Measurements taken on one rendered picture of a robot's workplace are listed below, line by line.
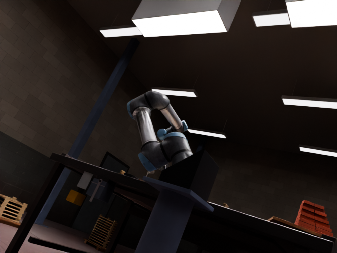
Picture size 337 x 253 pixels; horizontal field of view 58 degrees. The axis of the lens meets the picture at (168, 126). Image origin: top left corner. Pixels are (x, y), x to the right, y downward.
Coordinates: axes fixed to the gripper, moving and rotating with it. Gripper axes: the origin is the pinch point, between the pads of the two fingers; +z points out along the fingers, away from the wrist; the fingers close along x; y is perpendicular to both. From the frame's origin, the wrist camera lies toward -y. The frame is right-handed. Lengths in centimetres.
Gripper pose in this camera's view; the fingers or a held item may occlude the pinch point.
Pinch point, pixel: (154, 177)
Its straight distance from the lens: 219.4
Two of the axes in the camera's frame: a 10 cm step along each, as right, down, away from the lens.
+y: 4.9, 4.9, 7.2
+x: -8.2, -0.4, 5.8
